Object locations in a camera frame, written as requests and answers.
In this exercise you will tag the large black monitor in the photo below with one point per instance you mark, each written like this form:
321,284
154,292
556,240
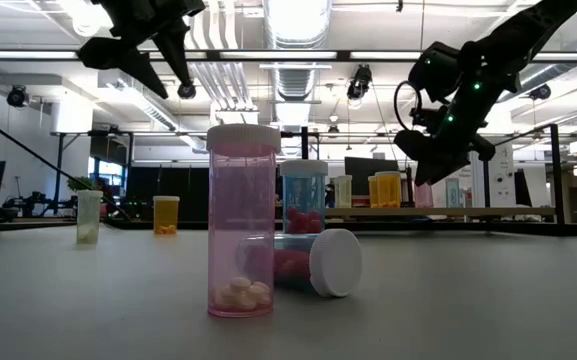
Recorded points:
368,167

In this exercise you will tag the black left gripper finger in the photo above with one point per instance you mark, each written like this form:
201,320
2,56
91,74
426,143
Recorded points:
178,45
118,57

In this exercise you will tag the black background robot arm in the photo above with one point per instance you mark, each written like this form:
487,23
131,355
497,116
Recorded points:
33,205

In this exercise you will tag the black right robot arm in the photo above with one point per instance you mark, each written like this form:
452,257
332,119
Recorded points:
518,35

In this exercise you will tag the tall pink pill bottle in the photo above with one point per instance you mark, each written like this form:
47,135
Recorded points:
240,225

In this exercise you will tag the black metal shelf frame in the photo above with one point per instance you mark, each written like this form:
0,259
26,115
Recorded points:
556,175

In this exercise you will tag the slim blue bottle red pills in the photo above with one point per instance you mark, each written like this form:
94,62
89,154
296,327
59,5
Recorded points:
303,185

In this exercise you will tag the large pale green pill bottle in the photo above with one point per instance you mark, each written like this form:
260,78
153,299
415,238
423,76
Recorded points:
343,192

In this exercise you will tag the green potted plant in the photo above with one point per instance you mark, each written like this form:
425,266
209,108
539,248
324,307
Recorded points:
79,183

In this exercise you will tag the silver ceiling duct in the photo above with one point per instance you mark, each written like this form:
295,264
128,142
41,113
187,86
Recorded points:
295,80

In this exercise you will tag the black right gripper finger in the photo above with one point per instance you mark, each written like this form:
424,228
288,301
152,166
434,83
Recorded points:
438,170

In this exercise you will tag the small pale green pill bottle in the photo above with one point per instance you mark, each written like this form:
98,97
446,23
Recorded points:
89,215

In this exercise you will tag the black shelf base rail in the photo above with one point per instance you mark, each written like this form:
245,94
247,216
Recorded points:
418,226

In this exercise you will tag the black ceiling camera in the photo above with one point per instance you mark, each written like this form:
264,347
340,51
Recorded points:
186,92
18,96
359,82
539,91

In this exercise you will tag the small pink pill bottle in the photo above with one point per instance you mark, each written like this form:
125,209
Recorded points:
423,196

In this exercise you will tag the black slim monitor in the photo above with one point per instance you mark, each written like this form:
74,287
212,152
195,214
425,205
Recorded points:
520,187

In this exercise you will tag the black background frame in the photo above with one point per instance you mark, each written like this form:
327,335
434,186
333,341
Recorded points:
118,133

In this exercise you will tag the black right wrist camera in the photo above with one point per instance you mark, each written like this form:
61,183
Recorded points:
425,120

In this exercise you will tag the large orange pill bottle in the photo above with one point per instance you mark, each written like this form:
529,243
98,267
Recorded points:
389,190

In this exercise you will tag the black overhead station frame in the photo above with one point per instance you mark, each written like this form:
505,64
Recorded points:
278,55

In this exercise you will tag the blue bottle white pills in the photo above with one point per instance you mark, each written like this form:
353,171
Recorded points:
451,194

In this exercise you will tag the wide blue bottle red pills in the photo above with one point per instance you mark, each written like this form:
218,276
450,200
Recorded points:
335,262

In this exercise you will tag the black upright post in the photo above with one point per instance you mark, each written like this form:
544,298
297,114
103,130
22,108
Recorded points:
305,145

